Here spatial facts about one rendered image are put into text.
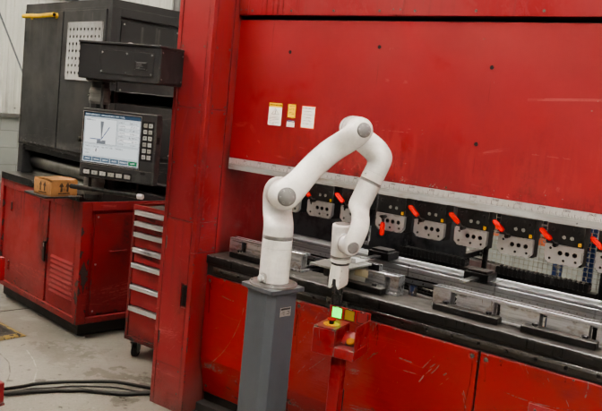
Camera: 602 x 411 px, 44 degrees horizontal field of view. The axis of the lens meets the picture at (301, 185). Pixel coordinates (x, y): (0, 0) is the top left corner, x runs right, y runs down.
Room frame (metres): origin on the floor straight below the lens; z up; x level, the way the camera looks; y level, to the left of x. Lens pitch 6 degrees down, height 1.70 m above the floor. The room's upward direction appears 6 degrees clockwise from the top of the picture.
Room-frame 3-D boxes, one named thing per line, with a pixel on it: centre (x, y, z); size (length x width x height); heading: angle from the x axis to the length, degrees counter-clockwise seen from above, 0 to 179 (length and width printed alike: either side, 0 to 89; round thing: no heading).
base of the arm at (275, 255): (2.89, 0.07, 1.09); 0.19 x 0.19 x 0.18
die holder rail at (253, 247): (3.89, 0.14, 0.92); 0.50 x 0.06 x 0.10; 54
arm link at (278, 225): (2.92, 0.08, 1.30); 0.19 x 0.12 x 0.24; 13
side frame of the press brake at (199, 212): (4.27, 0.38, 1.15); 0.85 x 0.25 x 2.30; 144
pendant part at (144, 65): (3.95, 0.96, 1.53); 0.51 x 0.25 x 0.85; 70
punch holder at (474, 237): (3.23, -0.78, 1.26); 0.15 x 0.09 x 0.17; 54
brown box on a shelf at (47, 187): (4.85, 1.62, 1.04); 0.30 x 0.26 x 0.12; 45
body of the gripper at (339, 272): (2.96, -0.19, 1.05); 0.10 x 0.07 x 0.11; 153
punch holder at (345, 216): (3.58, -0.29, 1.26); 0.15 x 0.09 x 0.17; 54
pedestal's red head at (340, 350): (3.16, -0.24, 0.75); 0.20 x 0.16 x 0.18; 63
